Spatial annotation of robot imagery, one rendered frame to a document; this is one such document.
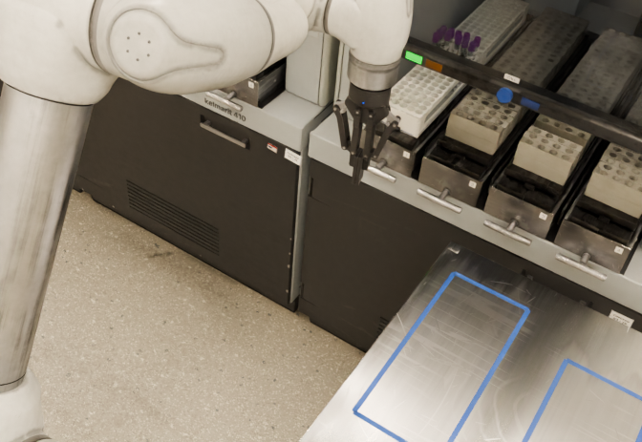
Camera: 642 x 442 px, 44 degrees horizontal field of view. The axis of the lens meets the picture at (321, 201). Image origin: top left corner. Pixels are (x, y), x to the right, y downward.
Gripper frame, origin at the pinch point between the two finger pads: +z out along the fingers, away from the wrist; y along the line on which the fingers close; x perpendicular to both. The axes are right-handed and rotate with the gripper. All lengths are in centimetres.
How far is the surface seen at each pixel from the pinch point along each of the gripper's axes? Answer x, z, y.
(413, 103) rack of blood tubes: -22.1, -2.2, -4.6
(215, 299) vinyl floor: -22, 84, 42
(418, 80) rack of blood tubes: -30.4, -2.7, -3.6
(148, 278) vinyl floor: -21, 84, 64
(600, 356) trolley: 25, 2, -50
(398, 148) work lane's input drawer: -14.1, 4.0, -4.7
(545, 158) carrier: -15.3, -2.6, -33.8
